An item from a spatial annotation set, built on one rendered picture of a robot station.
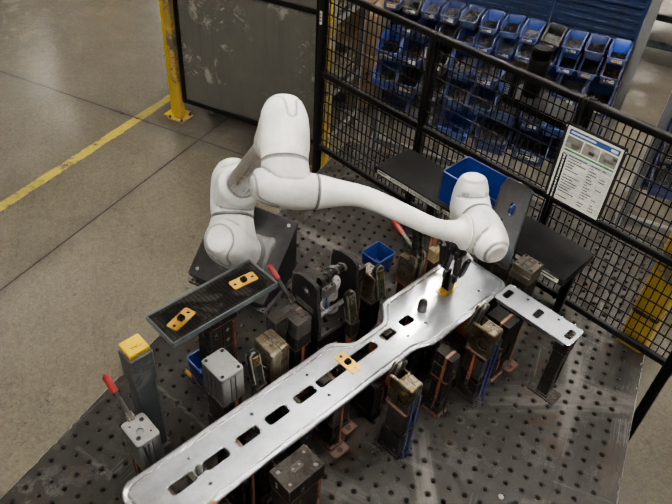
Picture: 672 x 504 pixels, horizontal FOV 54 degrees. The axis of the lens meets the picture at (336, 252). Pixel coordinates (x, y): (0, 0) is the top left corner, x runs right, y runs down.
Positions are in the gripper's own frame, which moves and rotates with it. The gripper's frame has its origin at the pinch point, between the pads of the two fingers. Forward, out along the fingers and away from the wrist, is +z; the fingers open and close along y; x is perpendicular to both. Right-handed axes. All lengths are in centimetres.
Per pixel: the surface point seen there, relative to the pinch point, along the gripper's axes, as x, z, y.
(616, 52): 203, -7, -49
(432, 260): 6.2, 3.1, -11.6
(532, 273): 24.0, -0.5, 16.8
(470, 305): 1.0, 5.4, 9.5
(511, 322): 7.0, 7.3, 22.3
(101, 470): -112, 37, -36
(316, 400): -63, 6, 4
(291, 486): -86, 3, 20
